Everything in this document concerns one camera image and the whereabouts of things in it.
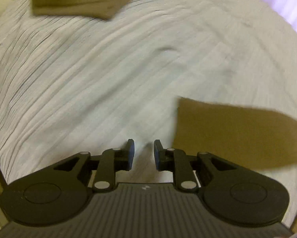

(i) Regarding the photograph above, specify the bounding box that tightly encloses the brown sweater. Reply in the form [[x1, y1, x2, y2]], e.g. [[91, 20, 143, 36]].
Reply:
[[172, 97, 297, 171]]

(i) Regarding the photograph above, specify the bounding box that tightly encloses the pink curtain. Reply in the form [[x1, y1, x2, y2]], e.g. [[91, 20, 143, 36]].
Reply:
[[234, 0, 297, 42]]

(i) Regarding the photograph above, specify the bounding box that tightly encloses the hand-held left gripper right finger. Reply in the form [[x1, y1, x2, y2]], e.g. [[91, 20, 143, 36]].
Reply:
[[154, 139, 239, 192]]

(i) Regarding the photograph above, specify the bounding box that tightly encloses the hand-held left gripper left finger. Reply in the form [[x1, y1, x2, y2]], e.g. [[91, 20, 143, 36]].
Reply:
[[52, 139, 135, 192]]

